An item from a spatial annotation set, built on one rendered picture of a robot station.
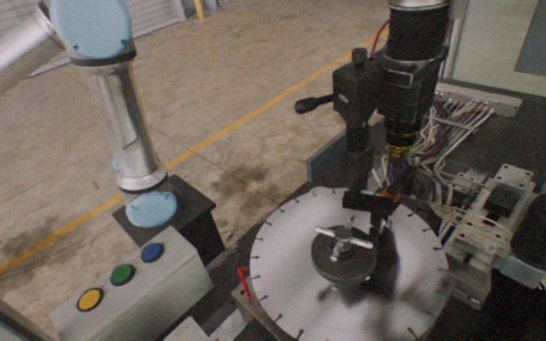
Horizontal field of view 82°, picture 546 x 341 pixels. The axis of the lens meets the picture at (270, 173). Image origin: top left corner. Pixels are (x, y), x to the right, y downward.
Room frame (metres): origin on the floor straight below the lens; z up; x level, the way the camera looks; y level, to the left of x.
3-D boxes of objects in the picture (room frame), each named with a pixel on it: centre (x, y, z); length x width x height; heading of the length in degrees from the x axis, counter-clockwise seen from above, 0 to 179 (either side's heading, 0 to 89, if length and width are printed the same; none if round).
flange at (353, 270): (0.32, -0.10, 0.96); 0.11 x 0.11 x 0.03
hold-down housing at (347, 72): (0.38, -0.14, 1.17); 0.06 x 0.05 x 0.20; 119
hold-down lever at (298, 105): (0.39, -0.10, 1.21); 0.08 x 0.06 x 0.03; 128
